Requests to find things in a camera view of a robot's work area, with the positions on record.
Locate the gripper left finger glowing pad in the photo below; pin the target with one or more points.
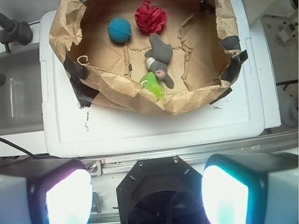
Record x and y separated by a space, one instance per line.
45 191

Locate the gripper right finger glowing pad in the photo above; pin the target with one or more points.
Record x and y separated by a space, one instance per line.
251 188

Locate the gray plush animal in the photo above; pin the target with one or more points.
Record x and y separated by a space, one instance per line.
157 59

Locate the white plastic bin lid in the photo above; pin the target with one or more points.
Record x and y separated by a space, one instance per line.
71 131

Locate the green feather toy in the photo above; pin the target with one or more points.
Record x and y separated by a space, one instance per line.
151 83

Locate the brown paper bag liner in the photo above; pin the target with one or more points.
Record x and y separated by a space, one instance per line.
206 59

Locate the black clamp knob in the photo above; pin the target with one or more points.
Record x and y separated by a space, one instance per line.
14 31

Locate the blue textured ball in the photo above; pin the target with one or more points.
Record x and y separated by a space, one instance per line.
119 30

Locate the red crumpled fabric toy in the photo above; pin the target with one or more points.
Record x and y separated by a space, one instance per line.
150 19

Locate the aluminium rail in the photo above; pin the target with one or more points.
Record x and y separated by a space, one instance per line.
270 143

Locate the white bracket fixture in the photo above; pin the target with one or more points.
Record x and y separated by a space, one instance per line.
288 32

